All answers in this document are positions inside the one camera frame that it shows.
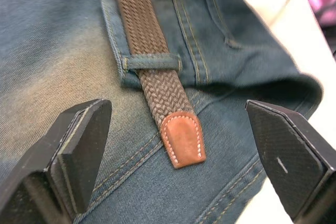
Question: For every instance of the brown braided belt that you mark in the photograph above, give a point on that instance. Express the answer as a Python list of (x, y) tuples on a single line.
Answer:
[(155, 58)]

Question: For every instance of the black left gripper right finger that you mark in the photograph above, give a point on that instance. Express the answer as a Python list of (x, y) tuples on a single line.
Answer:
[(291, 155)]

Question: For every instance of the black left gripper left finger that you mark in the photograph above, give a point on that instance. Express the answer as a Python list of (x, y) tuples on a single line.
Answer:
[(71, 155)]

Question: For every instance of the blue denim shorts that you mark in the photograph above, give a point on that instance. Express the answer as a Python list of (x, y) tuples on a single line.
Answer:
[(65, 51)]

